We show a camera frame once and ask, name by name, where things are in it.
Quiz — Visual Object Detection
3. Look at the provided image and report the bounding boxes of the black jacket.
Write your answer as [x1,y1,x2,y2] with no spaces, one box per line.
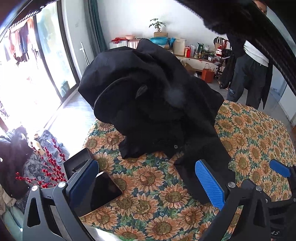
[78,39,231,204]

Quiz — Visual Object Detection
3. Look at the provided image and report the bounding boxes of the black smartphone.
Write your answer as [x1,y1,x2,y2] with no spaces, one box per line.
[74,172,122,217]

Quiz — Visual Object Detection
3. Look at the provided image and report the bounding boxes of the sunflower pattern tablecloth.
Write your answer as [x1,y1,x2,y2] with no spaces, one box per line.
[81,101,295,240]

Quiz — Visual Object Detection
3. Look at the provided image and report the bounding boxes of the black phone stand box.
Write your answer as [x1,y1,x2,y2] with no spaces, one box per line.
[63,148,94,180]

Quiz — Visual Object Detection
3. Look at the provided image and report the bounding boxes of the dark teal curtain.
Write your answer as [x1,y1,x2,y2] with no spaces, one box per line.
[83,0,107,57]

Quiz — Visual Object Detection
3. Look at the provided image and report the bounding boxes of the teal plastic basin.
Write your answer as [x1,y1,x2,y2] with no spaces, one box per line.
[149,37,168,46]

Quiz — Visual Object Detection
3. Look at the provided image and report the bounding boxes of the red berry branches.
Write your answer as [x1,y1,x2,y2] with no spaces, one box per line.
[15,142,66,188]

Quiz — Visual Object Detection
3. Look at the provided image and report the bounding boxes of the orange paper bag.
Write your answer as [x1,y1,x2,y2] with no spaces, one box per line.
[201,63,215,83]

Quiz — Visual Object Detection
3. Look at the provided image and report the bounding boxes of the person in black coat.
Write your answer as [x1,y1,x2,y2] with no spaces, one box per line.
[218,0,275,110]

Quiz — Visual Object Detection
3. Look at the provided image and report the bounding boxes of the beige plastic bucket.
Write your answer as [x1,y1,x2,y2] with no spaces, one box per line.
[173,38,186,56]

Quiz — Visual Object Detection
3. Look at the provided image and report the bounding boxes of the potted green plant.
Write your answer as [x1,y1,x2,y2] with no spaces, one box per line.
[149,18,166,32]

